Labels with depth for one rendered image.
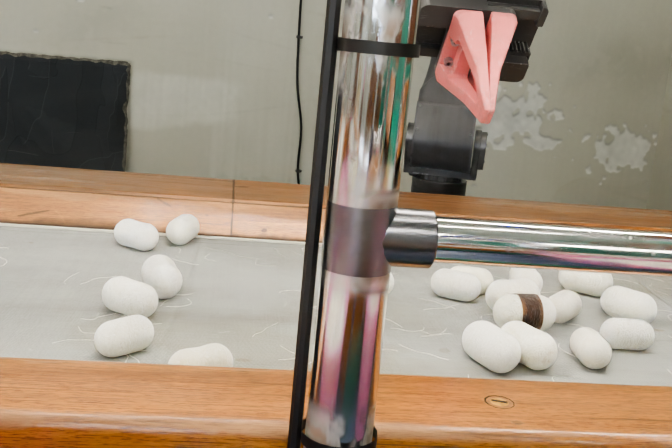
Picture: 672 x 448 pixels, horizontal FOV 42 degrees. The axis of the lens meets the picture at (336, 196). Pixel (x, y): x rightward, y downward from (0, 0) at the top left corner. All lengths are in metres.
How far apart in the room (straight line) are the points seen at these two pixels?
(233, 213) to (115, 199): 0.09
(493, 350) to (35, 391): 0.22
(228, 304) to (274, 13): 2.06
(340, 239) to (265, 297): 0.26
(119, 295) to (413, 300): 0.19
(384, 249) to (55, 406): 0.13
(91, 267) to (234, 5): 2.00
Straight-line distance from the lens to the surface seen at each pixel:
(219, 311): 0.50
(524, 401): 0.37
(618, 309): 0.57
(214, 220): 0.67
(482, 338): 0.45
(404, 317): 0.52
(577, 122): 2.82
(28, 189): 0.69
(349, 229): 0.27
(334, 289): 0.28
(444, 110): 0.96
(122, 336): 0.43
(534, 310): 0.52
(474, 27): 0.64
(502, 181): 2.76
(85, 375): 0.35
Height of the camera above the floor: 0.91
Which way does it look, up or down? 11 degrees down
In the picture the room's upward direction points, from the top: 5 degrees clockwise
